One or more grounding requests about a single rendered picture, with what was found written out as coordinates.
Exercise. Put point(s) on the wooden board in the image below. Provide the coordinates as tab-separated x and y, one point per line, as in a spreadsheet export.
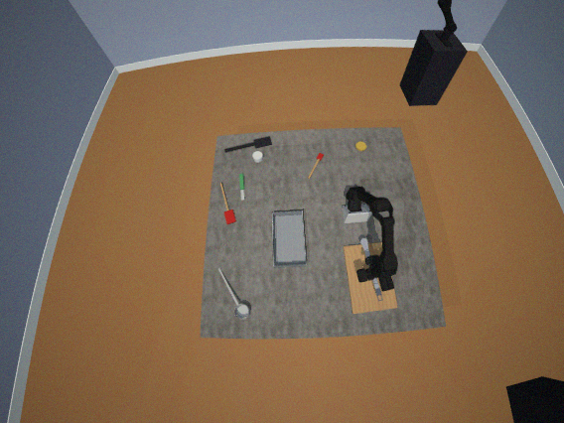
363	295

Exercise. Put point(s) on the white short cylinder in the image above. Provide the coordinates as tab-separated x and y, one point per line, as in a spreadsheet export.
257	157

